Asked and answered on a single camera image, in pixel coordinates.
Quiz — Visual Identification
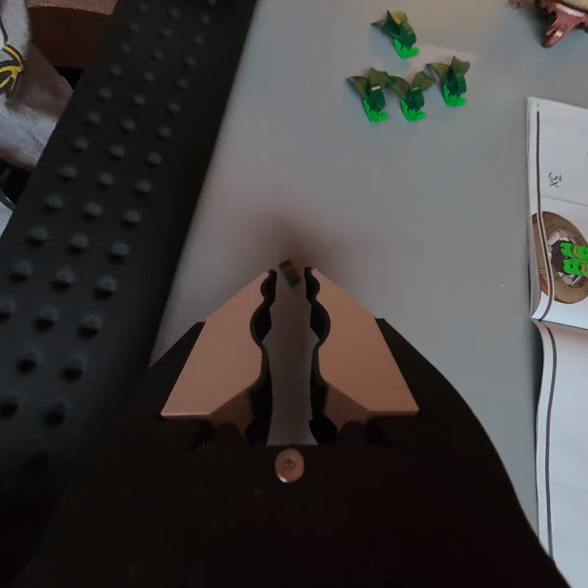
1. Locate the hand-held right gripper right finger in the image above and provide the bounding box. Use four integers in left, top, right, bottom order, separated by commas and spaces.
303, 266, 420, 446

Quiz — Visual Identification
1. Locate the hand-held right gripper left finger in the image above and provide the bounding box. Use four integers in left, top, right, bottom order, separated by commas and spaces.
160, 269, 278, 446

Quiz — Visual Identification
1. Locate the green toy leaf assembly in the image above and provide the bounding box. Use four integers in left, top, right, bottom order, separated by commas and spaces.
426, 56, 471, 107
371, 10, 420, 59
347, 68, 391, 124
390, 70, 436, 122

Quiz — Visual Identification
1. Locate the black perforated panel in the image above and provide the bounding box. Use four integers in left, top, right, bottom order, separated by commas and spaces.
0, 0, 258, 506

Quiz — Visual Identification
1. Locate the building instruction booklet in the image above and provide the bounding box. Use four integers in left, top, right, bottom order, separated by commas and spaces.
526, 96, 588, 584

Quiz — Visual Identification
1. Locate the toy bamboo plant model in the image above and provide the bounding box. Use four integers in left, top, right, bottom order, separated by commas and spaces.
507, 0, 588, 49

